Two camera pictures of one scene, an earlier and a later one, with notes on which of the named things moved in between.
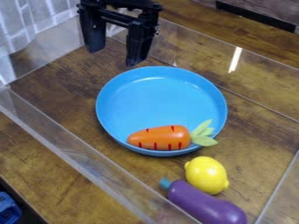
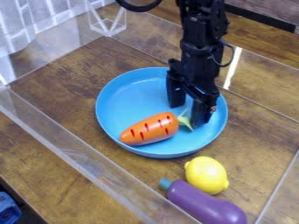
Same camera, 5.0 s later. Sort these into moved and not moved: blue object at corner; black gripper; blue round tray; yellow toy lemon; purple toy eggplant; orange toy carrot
Moved: orange toy carrot; black gripper
Not moved: yellow toy lemon; purple toy eggplant; blue object at corner; blue round tray
